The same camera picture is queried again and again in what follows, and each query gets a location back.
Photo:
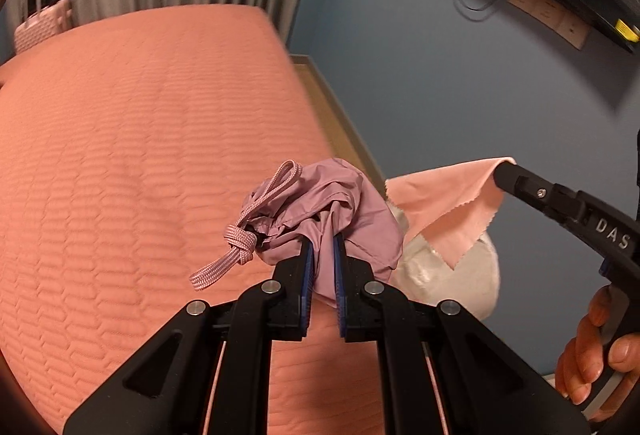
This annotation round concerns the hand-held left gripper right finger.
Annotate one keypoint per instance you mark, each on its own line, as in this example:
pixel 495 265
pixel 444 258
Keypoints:
pixel 340 290

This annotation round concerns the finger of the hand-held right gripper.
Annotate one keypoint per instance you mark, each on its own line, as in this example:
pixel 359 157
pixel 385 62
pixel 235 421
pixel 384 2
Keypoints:
pixel 530 185

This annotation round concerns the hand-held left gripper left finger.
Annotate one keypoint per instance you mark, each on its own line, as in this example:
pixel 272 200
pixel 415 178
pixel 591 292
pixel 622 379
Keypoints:
pixel 307 287

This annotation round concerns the pink cloth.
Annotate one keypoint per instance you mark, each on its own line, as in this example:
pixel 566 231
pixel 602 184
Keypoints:
pixel 450 205

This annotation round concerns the white cloth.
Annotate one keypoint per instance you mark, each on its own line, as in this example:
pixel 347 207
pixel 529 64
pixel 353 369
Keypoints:
pixel 450 287

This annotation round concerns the person's right hand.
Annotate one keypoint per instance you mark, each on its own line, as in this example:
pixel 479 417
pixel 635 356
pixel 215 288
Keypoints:
pixel 580 355

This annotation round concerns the wooden baseboard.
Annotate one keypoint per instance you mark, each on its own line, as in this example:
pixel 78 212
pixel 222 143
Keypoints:
pixel 340 115

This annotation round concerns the pink quilted bed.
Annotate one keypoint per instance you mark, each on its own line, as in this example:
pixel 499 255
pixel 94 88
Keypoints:
pixel 125 140

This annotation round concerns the pink suitcase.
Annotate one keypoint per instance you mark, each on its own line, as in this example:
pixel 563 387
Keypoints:
pixel 42 22

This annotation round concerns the wooden wall socket panel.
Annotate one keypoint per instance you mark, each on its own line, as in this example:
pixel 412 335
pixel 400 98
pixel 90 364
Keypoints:
pixel 550 12

